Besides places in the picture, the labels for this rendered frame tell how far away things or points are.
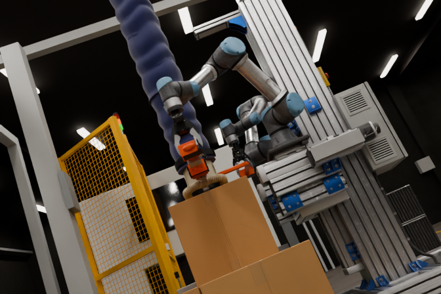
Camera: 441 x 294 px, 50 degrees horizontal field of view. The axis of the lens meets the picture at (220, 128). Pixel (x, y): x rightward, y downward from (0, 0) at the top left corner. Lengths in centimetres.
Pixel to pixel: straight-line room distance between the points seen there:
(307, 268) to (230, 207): 71
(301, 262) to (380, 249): 105
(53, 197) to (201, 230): 180
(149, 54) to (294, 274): 159
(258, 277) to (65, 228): 233
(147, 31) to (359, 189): 148
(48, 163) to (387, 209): 249
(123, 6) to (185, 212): 133
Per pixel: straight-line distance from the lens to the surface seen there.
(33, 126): 402
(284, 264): 163
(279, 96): 241
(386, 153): 268
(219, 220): 223
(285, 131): 249
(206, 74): 242
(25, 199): 621
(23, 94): 416
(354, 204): 263
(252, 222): 223
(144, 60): 275
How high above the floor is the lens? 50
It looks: 18 degrees up
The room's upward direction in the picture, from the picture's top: 23 degrees counter-clockwise
